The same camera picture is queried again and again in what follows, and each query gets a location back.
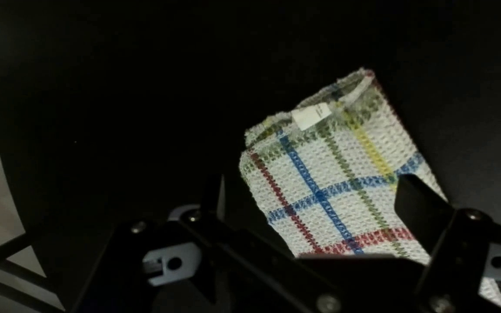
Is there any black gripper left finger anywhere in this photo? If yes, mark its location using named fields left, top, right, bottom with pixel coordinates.
left=75, top=172, right=322, bottom=313

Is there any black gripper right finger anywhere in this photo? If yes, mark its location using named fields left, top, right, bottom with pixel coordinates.
left=394, top=170, right=501, bottom=313

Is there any plaid checked dish towel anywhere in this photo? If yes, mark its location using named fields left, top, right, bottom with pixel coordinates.
left=239, top=66, right=501, bottom=311

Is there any round black dining table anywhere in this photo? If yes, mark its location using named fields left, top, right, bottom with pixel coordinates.
left=0, top=0, right=501, bottom=292

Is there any black wooden chair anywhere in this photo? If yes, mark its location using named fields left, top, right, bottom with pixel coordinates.
left=0, top=231, right=67, bottom=313

